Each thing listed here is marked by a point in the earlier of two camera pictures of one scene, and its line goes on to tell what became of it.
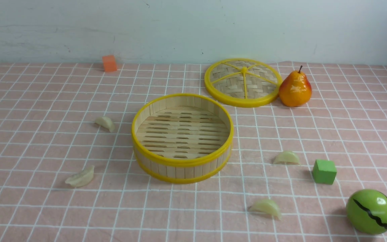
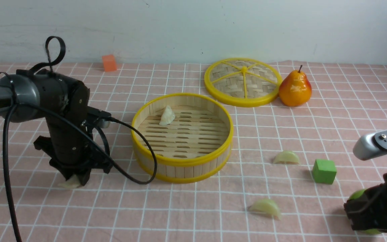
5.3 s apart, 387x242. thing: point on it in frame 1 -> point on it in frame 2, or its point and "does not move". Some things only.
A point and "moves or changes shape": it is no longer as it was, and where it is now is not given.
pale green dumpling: x=286 y=157 does not move
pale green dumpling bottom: x=267 y=206 does not move
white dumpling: x=105 y=122 moves or changes shape
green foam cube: x=324 y=171 does not move
